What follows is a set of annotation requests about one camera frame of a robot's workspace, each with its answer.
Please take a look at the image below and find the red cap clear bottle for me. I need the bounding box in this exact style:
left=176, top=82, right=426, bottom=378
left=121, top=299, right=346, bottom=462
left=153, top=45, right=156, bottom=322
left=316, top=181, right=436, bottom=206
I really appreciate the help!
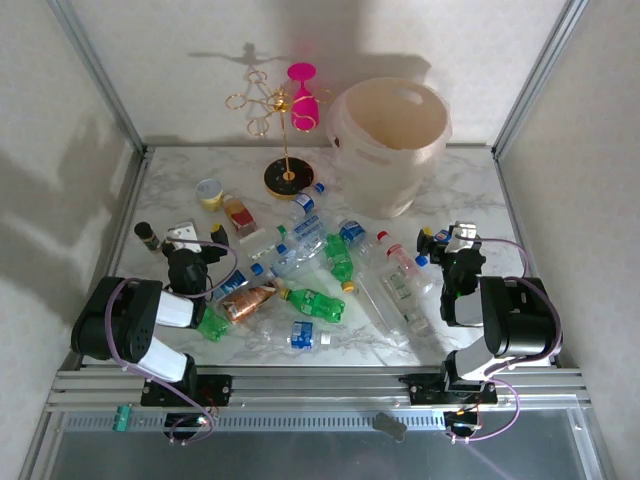
left=375, top=229, right=435, bottom=296

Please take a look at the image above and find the copper brown plastic bottle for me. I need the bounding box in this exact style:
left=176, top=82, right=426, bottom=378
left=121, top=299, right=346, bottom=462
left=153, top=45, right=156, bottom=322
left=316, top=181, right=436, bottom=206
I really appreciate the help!
left=219, top=282, right=279, bottom=325

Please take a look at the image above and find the clear bottle blue label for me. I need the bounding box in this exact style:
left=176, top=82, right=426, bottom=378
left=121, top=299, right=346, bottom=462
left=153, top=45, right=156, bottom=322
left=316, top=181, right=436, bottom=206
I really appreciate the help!
left=337, top=217, right=374, bottom=256

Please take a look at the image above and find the green plastic bottle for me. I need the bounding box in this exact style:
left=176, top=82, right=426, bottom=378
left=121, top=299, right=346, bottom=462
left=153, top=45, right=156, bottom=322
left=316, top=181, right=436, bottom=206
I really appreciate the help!
left=197, top=304, right=231, bottom=344
left=277, top=287, right=347, bottom=324
left=324, top=232, right=359, bottom=294

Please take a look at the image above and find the translucent white plastic bin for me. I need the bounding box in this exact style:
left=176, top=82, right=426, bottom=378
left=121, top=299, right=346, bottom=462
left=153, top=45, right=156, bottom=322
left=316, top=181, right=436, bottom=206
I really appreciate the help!
left=325, top=76, right=454, bottom=220

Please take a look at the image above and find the Pepsi label plastic bottle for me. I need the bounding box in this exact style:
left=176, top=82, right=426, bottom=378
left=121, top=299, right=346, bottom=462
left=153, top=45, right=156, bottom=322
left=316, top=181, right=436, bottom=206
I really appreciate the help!
left=415, top=228, right=450, bottom=267

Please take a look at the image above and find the blue cap clear bottle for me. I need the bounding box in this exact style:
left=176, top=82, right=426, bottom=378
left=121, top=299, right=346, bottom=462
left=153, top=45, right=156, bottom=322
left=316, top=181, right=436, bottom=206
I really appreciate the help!
left=212, top=262, right=265, bottom=301

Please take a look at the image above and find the orange drink bottle red label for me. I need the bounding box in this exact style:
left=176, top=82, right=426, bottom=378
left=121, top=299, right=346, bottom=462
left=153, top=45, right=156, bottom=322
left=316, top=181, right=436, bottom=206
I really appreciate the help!
left=222, top=193, right=259, bottom=237

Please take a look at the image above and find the small black bottle gold label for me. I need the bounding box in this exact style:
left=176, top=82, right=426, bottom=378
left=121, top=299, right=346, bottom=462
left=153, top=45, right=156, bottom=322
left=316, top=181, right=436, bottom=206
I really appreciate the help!
left=133, top=221, right=164, bottom=254

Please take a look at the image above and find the yellow can silver lid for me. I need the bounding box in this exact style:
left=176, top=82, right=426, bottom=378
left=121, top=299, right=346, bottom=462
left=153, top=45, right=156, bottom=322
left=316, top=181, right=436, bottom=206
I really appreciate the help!
left=195, top=178, right=225, bottom=212

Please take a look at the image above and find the small blue label bottle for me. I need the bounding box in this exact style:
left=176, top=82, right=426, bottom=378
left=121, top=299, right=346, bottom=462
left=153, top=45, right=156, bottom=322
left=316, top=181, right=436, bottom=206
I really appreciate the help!
left=289, top=182, right=327, bottom=216

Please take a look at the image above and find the crushed blue label bottle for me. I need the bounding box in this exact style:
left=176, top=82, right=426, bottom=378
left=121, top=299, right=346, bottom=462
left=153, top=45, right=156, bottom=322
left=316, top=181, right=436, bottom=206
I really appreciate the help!
left=285, top=319, right=332, bottom=351

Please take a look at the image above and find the black controller board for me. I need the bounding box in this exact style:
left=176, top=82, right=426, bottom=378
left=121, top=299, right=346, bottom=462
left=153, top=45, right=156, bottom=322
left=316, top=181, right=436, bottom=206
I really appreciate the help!
left=163, top=412, right=214, bottom=434
left=443, top=409, right=484, bottom=435

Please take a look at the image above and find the pink plastic wine glass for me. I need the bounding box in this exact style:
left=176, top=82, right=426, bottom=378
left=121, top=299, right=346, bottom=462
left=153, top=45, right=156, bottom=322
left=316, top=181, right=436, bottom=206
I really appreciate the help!
left=286, top=61, right=321, bottom=132

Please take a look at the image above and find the grey metal panel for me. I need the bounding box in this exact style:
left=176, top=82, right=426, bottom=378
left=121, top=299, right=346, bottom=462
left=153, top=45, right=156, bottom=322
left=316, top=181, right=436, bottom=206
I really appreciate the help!
left=19, top=429, right=616, bottom=480

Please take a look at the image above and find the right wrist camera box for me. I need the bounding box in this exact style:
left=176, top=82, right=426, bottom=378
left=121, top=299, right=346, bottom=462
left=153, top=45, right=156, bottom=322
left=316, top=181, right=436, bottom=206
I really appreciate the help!
left=448, top=222, right=480, bottom=252

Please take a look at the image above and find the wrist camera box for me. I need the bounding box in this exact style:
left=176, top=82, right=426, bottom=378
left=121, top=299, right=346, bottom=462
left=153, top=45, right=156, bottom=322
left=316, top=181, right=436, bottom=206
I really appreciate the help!
left=448, top=222, right=480, bottom=252
left=164, top=218, right=200, bottom=247

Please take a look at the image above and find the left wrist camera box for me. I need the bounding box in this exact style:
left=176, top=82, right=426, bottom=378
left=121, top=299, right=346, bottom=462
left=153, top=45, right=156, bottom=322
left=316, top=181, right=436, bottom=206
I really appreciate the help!
left=164, top=218, right=200, bottom=247

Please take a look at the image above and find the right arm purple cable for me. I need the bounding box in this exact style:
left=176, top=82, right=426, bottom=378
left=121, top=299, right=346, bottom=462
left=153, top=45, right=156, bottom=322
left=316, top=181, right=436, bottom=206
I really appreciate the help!
left=447, top=237, right=564, bottom=445

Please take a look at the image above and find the gold wire glass stand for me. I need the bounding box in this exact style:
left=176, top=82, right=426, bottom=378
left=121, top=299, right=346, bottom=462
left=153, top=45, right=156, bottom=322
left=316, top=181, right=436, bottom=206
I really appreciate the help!
left=224, top=69, right=334, bottom=202

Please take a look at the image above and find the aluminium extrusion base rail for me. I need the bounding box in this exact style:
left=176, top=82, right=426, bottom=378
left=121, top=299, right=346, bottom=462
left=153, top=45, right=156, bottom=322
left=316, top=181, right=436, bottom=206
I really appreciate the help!
left=47, top=366, right=589, bottom=415

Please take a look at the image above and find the perforated metal cable tray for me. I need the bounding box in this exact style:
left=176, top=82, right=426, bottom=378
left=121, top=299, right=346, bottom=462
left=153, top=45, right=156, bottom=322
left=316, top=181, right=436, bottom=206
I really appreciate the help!
left=62, top=410, right=449, bottom=434

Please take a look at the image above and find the aluminium frame post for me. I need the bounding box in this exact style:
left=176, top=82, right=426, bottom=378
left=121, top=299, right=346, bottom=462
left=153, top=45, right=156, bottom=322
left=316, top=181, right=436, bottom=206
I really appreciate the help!
left=47, top=0, right=154, bottom=156
left=490, top=0, right=590, bottom=160

